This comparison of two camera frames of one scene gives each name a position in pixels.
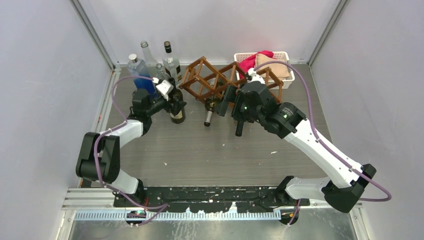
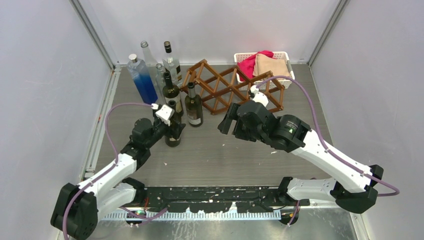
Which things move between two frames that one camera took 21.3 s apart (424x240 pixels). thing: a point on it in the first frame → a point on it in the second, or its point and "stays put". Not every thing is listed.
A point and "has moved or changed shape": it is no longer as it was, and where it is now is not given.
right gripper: [231, 95] → [224, 126]
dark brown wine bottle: [177, 95] has moved or changed shape
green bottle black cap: [239, 130] has moved or changed shape
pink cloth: [248, 63] stays put
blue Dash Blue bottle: [137, 68] stays put
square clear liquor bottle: [172, 64] stays put
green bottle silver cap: [210, 104] → [194, 107]
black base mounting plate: [179, 199] stays put
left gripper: [177, 106] → [174, 132]
